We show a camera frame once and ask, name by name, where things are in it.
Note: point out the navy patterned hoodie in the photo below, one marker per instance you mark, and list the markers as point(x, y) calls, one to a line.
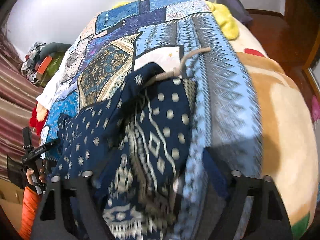
point(137, 143)

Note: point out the orange sleeve forearm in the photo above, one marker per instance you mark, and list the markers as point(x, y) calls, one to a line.
point(31, 201)

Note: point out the clutter pile of clothes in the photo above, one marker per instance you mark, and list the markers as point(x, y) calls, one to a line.
point(36, 56)

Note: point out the person left hand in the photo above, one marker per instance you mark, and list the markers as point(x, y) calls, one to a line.
point(31, 176)

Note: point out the red plush toy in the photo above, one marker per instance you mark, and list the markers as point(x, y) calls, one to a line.
point(38, 118)

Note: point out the striped red gold curtain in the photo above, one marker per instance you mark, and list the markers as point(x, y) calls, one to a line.
point(18, 99)

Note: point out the white sheet on bed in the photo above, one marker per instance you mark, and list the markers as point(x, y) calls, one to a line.
point(46, 97)

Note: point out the green storage box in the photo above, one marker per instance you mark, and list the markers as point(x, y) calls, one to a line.
point(43, 79)

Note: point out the orange box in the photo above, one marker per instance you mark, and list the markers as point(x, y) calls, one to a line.
point(44, 65)

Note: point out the beige fleece blanket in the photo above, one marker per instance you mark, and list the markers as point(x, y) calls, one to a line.
point(289, 144)

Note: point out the blue patchwork bedspread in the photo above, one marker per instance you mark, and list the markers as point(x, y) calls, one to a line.
point(226, 113)

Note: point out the brown wooden door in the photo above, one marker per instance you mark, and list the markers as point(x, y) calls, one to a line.
point(287, 39)

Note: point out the yellow plush blanket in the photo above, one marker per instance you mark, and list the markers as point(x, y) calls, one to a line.
point(225, 20)

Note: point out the purple grey backpack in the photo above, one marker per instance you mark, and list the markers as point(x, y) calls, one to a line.
point(238, 11)

